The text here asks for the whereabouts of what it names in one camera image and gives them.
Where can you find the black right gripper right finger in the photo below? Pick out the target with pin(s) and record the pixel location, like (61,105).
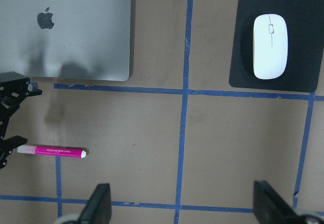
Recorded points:
(269,207)

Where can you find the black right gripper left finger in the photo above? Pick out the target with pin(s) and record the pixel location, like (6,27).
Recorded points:
(98,210)

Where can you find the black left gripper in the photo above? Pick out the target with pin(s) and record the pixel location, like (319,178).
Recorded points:
(15,88)

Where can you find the pink marker pen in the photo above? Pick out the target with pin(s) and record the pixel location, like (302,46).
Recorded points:
(52,151)

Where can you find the white computer mouse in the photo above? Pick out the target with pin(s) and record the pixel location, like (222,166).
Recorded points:
(270,46)

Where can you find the black mousepad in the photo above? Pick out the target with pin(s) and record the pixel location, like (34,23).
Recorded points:
(304,20)

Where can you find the silver laptop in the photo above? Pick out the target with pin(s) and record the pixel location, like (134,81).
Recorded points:
(71,39)

